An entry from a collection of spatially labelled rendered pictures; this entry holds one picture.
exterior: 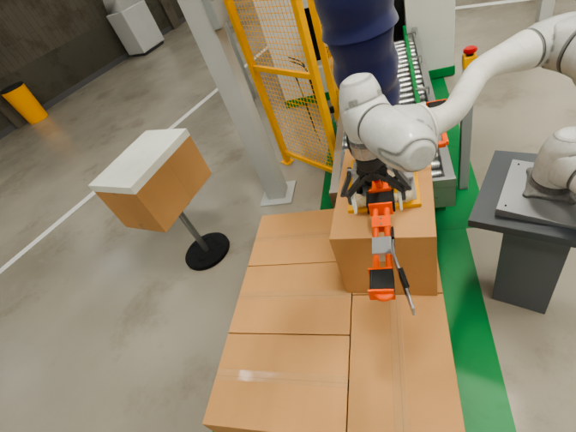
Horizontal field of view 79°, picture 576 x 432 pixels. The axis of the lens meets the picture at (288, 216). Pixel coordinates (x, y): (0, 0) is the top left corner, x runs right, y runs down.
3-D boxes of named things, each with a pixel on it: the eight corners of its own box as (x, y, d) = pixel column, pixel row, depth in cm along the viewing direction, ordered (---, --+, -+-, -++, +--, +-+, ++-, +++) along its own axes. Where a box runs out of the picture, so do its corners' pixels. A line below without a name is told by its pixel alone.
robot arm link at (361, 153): (349, 128, 94) (352, 146, 98) (346, 147, 88) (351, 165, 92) (383, 122, 91) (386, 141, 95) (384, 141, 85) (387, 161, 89)
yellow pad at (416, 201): (391, 158, 163) (390, 149, 160) (414, 154, 160) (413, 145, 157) (395, 209, 140) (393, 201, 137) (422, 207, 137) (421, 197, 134)
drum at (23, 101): (45, 112, 773) (17, 81, 724) (53, 113, 746) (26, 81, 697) (25, 124, 749) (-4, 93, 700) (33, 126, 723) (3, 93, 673)
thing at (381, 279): (369, 276, 110) (367, 267, 107) (393, 275, 108) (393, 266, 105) (369, 300, 105) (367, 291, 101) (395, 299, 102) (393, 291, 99)
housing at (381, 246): (372, 245, 119) (370, 237, 116) (393, 243, 117) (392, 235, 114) (372, 262, 114) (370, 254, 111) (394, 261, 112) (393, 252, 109)
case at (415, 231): (357, 204, 206) (345, 149, 179) (430, 200, 191) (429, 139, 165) (346, 292, 167) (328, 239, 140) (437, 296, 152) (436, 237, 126)
